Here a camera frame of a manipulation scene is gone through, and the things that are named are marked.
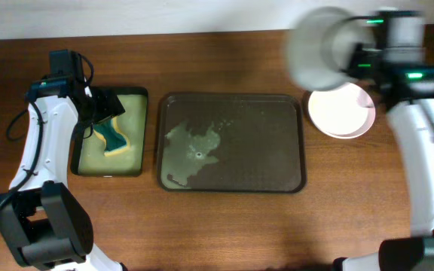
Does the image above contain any green yellow sponge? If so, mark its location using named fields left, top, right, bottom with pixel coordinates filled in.
left=93, top=117, right=130, bottom=157

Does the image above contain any white plate top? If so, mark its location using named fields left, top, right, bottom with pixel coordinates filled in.
left=307, top=83, right=376, bottom=139

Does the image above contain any pale grey plate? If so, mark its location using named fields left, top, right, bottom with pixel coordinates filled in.
left=286, top=7, right=375, bottom=91

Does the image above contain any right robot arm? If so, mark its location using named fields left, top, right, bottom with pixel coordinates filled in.
left=332, top=10, right=434, bottom=270

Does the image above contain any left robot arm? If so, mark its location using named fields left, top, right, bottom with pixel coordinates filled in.
left=0, top=50, right=126, bottom=271

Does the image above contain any black soapy water tray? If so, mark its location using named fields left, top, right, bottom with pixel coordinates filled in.
left=70, top=87, right=148, bottom=177

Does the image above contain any dark brown serving tray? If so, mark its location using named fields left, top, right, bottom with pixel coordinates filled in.
left=156, top=93, right=307, bottom=193

